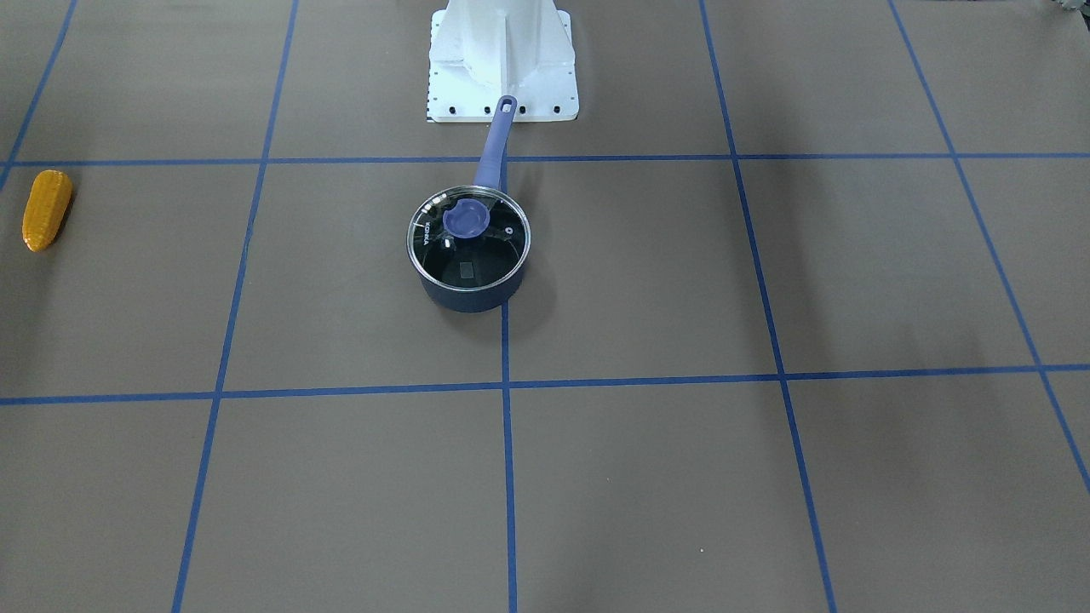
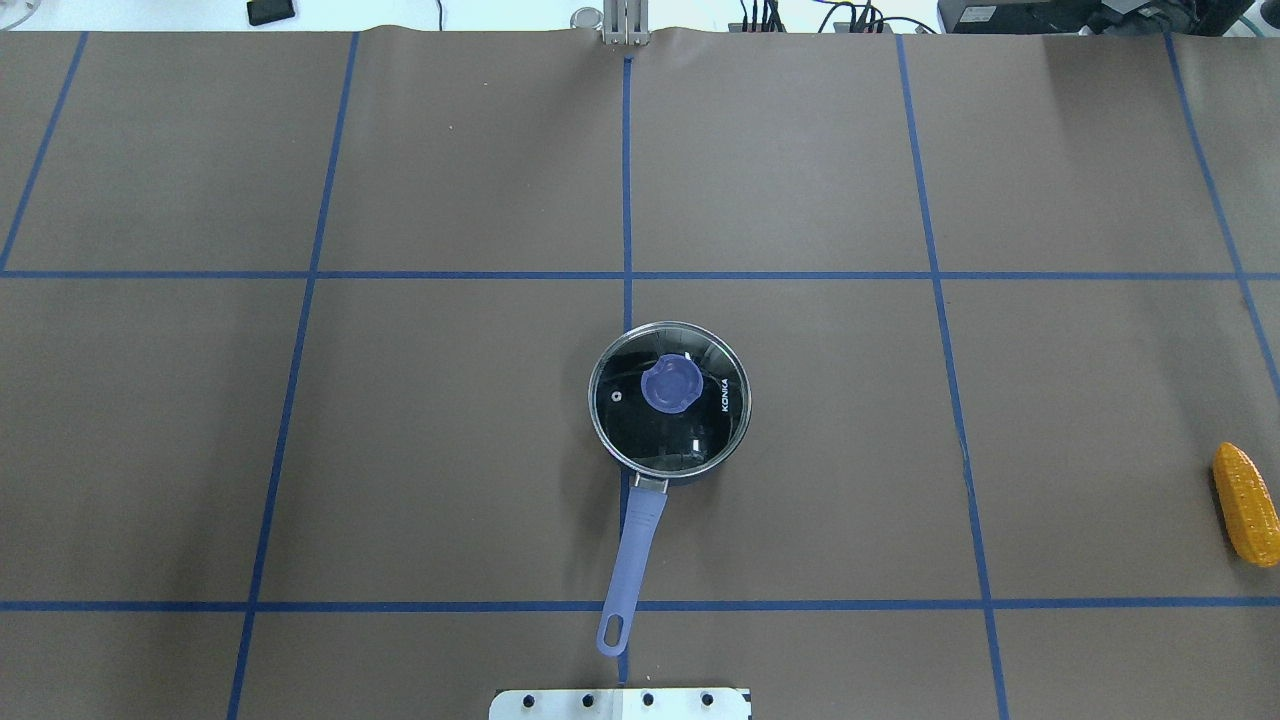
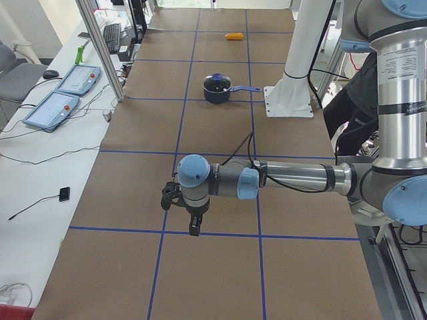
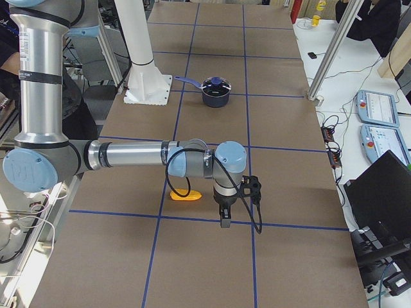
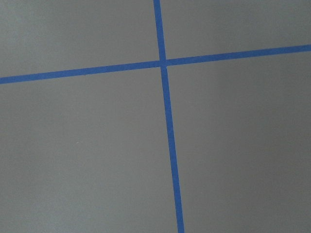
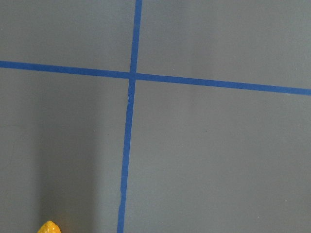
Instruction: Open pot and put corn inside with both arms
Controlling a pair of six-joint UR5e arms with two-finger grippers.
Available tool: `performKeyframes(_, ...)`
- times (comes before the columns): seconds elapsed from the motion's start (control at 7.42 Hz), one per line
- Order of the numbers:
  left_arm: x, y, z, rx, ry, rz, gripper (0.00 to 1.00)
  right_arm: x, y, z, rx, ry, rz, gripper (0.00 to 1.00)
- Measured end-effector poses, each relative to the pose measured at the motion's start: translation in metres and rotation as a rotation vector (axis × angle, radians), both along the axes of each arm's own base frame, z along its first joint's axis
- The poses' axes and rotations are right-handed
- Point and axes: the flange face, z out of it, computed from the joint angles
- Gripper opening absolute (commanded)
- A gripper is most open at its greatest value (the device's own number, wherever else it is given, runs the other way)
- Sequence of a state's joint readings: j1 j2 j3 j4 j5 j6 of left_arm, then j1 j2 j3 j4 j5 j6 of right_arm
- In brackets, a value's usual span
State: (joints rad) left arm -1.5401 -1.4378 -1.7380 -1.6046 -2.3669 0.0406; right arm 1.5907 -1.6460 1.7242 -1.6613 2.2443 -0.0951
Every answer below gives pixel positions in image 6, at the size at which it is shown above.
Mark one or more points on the yellow corn cob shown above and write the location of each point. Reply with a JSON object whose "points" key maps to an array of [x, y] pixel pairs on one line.
{"points": [[49, 227]]}

